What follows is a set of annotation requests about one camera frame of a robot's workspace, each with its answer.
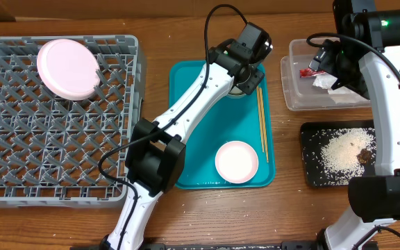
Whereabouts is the white napkin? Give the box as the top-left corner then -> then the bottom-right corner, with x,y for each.
312,73 -> 363,103

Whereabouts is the red snack wrapper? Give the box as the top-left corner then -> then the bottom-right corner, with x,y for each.
299,68 -> 325,78

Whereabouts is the pink small bowl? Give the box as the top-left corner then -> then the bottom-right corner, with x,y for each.
215,141 -> 259,184

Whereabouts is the white round plate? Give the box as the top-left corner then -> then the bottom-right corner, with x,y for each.
37,39 -> 100,101

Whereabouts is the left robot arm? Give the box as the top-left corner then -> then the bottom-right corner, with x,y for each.
99,22 -> 272,249

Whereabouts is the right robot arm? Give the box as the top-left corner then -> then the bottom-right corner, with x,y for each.
310,0 -> 400,249

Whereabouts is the black waste tray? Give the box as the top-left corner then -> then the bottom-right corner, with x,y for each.
300,120 -> 375,188

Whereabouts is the grey dishwasher rack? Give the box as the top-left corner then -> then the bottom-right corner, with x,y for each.
0,35 -> 146,208

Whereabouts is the grey small bowl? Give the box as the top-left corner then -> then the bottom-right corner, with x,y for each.
226,87 -> 246,99

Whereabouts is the teal plastic tray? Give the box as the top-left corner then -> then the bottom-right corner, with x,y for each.
176,80 -> 276,190

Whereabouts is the clear plastic bin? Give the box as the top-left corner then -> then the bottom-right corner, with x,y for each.
281,39 -> 370,111

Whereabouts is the white rice pile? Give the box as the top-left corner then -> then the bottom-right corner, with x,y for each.
320,128 -> 376,185

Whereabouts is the brown food scrap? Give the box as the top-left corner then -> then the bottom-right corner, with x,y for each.
357,149 -> 373,165

